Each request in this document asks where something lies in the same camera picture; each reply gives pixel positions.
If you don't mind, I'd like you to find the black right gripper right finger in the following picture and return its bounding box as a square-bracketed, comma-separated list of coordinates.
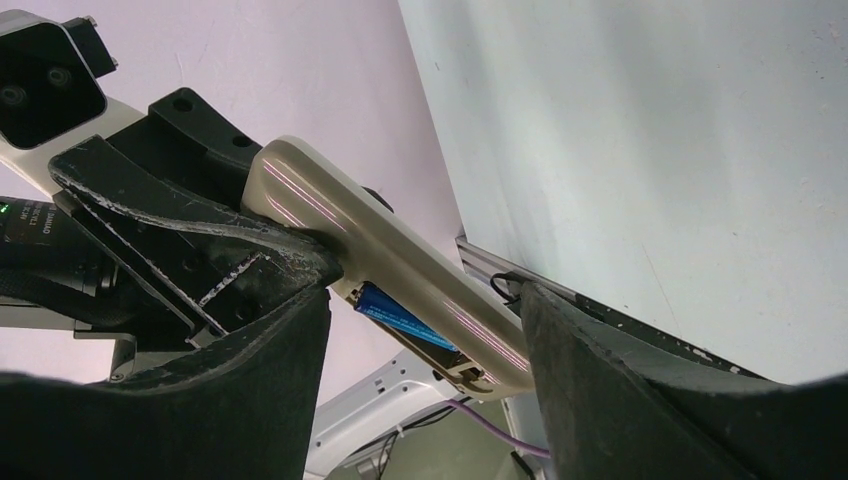
[521, 282, 847, 479]

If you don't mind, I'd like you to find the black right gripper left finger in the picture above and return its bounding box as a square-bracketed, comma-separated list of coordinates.
[1, 287, 331, 479]

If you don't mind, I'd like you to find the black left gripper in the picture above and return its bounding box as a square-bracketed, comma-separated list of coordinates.
[1, 87, 342, 350]

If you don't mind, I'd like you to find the beige remote control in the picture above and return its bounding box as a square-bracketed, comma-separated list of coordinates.
[242, 136, 535, 400]

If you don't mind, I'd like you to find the blue battery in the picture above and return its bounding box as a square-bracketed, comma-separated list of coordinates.
[353, 282, 458, 352]

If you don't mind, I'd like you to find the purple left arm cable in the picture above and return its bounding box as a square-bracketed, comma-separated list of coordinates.
[445, 397, 552, 461]

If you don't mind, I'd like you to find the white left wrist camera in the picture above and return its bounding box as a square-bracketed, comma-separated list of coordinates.
[1, 9, 143, 196]

